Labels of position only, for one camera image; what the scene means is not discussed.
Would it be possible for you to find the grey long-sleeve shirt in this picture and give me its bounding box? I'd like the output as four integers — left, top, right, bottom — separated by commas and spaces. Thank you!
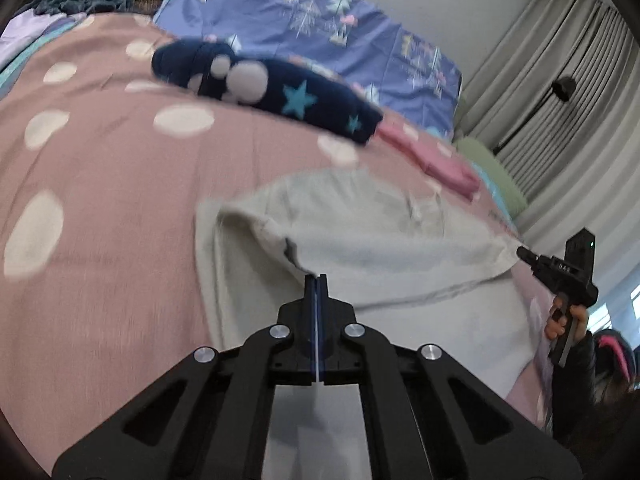
194, 167, 546, 480

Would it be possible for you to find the lavender garment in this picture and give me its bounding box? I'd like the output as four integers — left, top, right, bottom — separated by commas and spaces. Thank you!
0, 10, 76, 68

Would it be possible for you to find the black floor lamp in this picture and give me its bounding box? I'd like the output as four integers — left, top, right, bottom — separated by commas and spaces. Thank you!
492, 76, 578, 156

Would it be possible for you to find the pink folded garment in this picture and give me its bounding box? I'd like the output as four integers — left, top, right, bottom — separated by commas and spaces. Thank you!
375, 120, 481, 200

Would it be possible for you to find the person's black-sleeved right forearm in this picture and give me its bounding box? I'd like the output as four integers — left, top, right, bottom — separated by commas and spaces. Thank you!
549, 332, 601, 446

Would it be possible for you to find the blue tree-print sheet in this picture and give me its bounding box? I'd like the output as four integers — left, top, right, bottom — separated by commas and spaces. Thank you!
152, 0, 463, 141

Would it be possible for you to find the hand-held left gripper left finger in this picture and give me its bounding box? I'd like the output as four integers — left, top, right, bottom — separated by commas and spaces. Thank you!
52, 274, 319, 480

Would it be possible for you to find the person's head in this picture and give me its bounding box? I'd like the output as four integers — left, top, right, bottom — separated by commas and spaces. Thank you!
560, 331, 640, 480

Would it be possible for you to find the white pleated curtain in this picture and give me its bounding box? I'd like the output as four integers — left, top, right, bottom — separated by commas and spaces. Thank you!
452, 0, 640, 311

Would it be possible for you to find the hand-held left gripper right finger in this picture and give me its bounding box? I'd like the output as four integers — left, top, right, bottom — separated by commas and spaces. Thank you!
318, 274, 583, 480

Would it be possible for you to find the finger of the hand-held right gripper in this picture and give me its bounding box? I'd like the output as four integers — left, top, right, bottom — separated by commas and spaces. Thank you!
516, 246, 551, 281

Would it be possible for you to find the light blue quilt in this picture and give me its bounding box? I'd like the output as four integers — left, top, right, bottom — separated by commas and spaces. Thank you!
472, 167, 521, 236

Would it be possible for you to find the dark teal fleece blanket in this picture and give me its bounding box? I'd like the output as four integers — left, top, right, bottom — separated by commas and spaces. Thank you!
20, 0, 135, 17

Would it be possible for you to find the green pillow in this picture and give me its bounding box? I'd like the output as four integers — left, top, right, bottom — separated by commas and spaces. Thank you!
452, 137, 528, 216

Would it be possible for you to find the person's right hand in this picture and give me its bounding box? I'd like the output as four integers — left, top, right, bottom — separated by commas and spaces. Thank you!
546, 304, 590, 343

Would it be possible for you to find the navy star-print fleece garment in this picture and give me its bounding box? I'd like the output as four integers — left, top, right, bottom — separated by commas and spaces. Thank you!
151, 39, 385, 147

